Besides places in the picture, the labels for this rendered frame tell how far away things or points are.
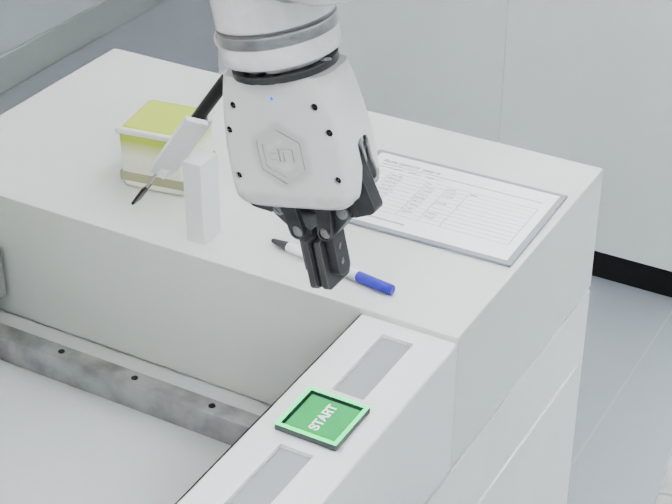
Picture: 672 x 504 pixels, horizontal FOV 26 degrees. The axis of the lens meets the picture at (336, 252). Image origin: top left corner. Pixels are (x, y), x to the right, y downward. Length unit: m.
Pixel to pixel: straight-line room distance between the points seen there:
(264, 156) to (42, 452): 0.46
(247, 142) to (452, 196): 0.46
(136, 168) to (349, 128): 0.50
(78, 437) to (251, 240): 0.24
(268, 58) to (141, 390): 0.51
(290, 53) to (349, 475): 0.34
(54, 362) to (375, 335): 0.35
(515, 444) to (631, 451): 1.20
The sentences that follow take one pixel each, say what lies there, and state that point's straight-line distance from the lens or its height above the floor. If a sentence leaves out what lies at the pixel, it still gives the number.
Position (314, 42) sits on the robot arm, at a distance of 0.97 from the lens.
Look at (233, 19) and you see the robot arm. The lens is 0.97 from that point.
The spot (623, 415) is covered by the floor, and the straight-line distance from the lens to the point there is 2.77.
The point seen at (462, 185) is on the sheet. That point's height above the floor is 0.97.
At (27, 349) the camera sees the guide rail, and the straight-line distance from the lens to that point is 1.47.
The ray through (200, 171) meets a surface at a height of 1.04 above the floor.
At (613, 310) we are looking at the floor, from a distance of 3.06.
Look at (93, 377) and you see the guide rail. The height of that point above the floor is 0.84.
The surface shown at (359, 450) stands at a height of 0.96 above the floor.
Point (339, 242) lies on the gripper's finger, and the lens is 1.06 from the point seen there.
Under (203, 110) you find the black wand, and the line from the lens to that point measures 1.32.
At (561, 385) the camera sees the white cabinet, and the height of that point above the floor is 0.73.
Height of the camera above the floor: 1.68
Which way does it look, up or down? 32 degrees down
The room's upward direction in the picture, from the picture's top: straight up
